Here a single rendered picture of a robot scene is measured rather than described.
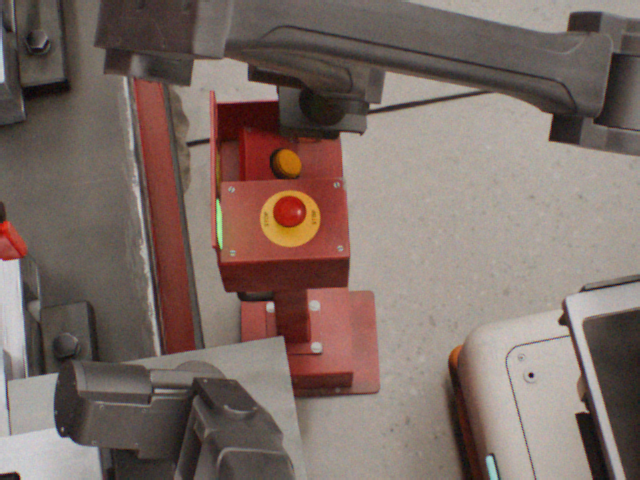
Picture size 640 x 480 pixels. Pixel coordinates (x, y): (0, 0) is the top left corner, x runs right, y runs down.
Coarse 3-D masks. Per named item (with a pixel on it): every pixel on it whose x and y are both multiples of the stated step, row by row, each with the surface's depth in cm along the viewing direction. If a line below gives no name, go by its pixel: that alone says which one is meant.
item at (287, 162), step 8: (280, 152) 139; (288, 152) 139; (280, 160) 138; (288, 160) 139; (296, 160) 139; (280, 168) 138; (288, 168) 138; (296, 168) 139; (280, 176) 138; (288, 176) 138
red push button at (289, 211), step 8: (280, 200) 128; (288, 200) 128; (296, 200) 128; (280, 208) 128; (288, 208) 127; (296, 208) 128; (304, 208) 128; (280, 216) 127; (288, 216) 127; (296, 216) 127; (304, 216) 128; (280, 224) 127; (288, 224) 127; (296, 224) 127
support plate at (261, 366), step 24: (144, 360) 102; (168, 360) 102; (216, 360) 102; (240, 360) 102; (264, 360) 102; (24, 384) 101; (48, 384) 101; (264, 384) 101; (288, 384) 101; (24, 408) 100; (48, 408) 100; (288, 408) 100; (24, 432) 99; (288, 432) 99
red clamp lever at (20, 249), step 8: (0, 208) 80; (0, 216) 80; (0, 224) 83; (8, 224) 84; (0, 232) 83; (8, 232) 84; (16, 232) 86; (0, 240) 84; (8, 240) 84; (16, 240) 86; (0, 248) 85; (8, 248) 86; (16, 248) 87; (24, 248) 88; (0, 256) 87; (8, 256) 87; (16, 256) 88
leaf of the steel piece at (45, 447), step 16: (32, 432) 99; (48, 432) 99; (0, 448) 99; (16, 448) 99; (32, 448) 99; (48, 448) 99; (64, 448) 99; (80, 448) 99; (96, 448) 98; (0, 464) 98; (16, 464) 98; (32, 464) 98; (48, 464) 98; (64, 464) 98; (80, 464) 98; (96, 464) 98
